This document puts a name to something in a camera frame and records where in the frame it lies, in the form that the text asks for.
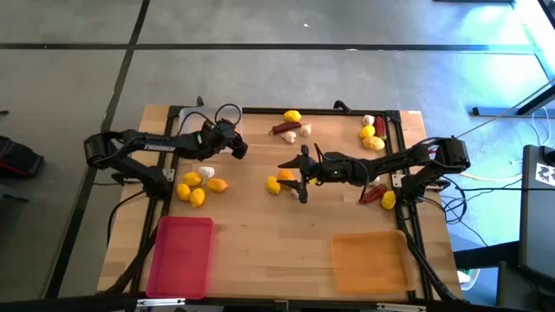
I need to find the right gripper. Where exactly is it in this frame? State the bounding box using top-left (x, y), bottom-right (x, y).
top-left (277, 145), bottom-right (347, 204)

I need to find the dark red chili pepper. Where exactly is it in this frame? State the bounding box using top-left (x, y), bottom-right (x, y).
top-left (269, 120), bottom-right (303, 136)

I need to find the pale yellow lemon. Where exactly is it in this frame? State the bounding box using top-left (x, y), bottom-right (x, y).
top-left (362, 135), bottom-right (387, 152)

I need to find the orange plastic tray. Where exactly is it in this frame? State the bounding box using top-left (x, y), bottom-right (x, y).
top-left (330, 230), bottom-right (416, 296)

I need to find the pink plastic tray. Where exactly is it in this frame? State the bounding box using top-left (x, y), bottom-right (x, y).
top-left (146, 215), bottom-right (216, 300)

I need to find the silver metal plate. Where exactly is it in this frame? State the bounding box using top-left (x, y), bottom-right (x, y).
top-left (135, 297), bottom-right (186, 308)
top-left (375, 302), bottom-right (428, 312)

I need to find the black and red bag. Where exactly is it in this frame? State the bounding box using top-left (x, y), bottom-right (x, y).
top-left (0, 135), bottom-right (45, 179)

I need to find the black metal floor stand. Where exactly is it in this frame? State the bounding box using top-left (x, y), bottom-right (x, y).
top-left (471, 81), bottom-right (555, 119)

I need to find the dark grey cabinet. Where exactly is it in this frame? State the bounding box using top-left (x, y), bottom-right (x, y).
top-left (519, 144), bottom-right (555, 283)

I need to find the white patterned sticker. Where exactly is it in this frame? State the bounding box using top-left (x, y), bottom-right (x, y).
top-left (535, 161), bottom-right (555, 188)

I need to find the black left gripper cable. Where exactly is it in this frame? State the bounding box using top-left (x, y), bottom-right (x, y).
top-left (177, 102), bottom-right (243, 135)

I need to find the cream floor cable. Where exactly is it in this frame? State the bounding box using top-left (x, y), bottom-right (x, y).
top-left (457, 171), bottom-right (524, 182)

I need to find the black floor cable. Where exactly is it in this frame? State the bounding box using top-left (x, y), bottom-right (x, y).
top-left (450, 185), bottom-right (526, 192)

